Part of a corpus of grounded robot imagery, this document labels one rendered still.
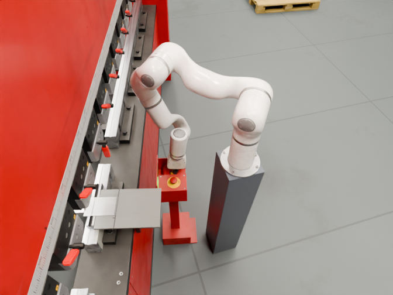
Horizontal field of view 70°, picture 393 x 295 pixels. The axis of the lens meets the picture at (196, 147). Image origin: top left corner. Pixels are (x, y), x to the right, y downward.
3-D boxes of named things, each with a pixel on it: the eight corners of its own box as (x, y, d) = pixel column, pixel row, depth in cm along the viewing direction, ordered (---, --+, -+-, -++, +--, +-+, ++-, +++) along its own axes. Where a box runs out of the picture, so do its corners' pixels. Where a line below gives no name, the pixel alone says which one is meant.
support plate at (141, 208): (159, 227, 114) (159, 226, 113) (93, 229, 112) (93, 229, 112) (161, 189, 125) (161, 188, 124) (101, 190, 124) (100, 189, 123)
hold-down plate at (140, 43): (141, 59, 206) (141, 56, 204) (134, 59, 206) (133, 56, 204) (144, 38, 225) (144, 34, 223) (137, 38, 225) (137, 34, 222)
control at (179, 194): (187, 201, 158) (187, 184, 144) (158, 202, 157) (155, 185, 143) (185, 171, 171) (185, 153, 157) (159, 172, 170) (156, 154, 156)
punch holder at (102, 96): (106, 127, 123) (96, 98, 110) (86, 127, 122) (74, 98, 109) (111, 103, 132) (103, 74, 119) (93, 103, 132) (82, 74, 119)
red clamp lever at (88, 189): (87, 194, 86) (96, 183, 95) (73, 194, 85) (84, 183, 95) (88, 199, 86) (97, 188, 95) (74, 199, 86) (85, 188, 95)
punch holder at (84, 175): (88, 211, 97) (72, 186, 85) (62, 211, 97) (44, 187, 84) (95, 174, 107) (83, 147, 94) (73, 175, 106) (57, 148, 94)
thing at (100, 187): (95, 228, 115) (93, 225, 112) (88, 228, 115) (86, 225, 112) (103, 186, 127) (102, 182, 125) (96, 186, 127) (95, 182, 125)
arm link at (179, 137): (173, 141, 150) (166, 153, 144) (174, 123, 140) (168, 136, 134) (188, 146, 149) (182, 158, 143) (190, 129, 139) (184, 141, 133)
